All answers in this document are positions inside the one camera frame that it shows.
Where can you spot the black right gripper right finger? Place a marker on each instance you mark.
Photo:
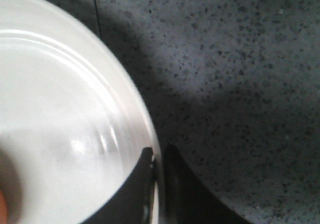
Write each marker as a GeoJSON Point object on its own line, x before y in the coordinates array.
{"type": "Point", "coordinates": [187, 199]}

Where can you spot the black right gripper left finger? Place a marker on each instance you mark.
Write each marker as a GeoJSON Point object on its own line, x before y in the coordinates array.
{"type": "Point", "coordinates": [133, 202]}

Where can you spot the white round plate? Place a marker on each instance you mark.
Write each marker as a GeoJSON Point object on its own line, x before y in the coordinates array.
{"type": "Point", "coordinates": [72, 122]}

